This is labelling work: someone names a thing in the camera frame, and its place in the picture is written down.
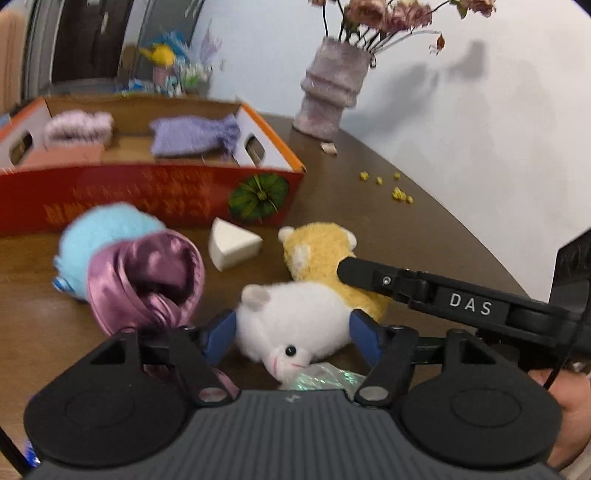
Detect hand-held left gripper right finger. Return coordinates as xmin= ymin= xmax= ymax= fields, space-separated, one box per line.
xmin=349 ymin=309 xmax=509 ymax=409

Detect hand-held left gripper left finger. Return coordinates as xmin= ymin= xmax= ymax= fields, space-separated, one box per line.
xmin=88 ymin=310 xmax=241 ymax=408

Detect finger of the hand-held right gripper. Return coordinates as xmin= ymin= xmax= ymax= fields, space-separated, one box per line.
xmin=337 ymin=256 xmax=512 ymax=331

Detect yellow plush toy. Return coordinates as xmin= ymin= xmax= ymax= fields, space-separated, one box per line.
xmin=278 ymin=222 xmax=393 ymax=321

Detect white plush toy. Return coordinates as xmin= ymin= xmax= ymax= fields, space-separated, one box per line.
xmin=235 ymin=281 xmax=352 ymax=384

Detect white wedge makeup sponge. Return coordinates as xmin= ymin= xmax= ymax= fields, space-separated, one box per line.
xmin=208 ymin=218 xmax=263 ymax=272

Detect purple satin scrunchie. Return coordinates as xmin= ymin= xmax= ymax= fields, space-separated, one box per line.
xmin=87 ymin=231 xmax=241 ymax=401

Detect red orange cardboard box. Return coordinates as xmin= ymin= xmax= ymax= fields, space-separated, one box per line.
xmin=0 ymin=95 xmax=307 ymax=238

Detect light blue fluffy ball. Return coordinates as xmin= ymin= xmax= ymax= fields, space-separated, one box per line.
xmin=53 ymin=202 xmax=167 ymax=303

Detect lilac drawstring pouch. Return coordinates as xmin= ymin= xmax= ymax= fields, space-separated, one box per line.
xmin=148 ymin=114 xmax=241 ymax=160

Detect purple fuzzy towel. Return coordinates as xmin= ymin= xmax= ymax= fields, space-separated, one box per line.
xmin=44 ymin=110 xmax=115 ymax=149

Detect person's right hand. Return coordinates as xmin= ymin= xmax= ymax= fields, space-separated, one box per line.
xmin=530 ymin=367 xmax=591 ymax=472

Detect scattered yellow flower crumbs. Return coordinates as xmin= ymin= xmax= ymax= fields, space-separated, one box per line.
xmin=359 ymin=171 xmax=415 ymax=204

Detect pink textured vase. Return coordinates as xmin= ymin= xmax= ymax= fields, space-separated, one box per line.
xmin=293 ymin=37 xmax=372 ymax=141

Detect dried pink roses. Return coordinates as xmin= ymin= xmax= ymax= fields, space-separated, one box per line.
xmin=308 ymin=0 xmax=497 ymax=58

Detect yellow plastic bag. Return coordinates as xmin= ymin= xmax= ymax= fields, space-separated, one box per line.
xmin=139 ymin=44 xmax=178 ymax=65

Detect blue bag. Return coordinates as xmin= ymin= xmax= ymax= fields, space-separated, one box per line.
xmin=152 ymin=30 xmax=190 ymax=51

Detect dark brown entrance door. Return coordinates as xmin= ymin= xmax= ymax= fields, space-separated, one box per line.
xmin=51 ymin=0 xmax=134 ymax=84

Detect black cable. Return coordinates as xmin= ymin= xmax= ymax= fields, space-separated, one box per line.
xmin=542 ymin=318 xmax=587 ymax=391

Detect wire rack with bottles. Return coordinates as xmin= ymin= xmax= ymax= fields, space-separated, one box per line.
xmin=152 ymin=60 xmax=214 ymax=97

